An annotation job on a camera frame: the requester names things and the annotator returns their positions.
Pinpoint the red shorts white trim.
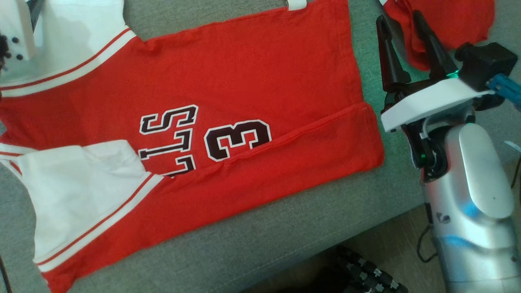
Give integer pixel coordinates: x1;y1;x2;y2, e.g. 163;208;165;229
381;0;496;72

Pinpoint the red basketball jersey white trim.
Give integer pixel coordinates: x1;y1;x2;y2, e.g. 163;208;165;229
0;0;385;293

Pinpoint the grey fabric sofa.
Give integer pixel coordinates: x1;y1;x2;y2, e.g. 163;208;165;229
0;0;521;293

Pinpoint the right arm cable teal connector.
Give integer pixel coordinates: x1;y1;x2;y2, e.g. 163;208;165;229
486;74;521;111

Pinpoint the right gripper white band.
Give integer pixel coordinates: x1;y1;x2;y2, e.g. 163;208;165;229
376;10;495;133

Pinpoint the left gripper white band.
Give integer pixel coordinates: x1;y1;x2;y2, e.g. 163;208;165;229
0;0;37;72

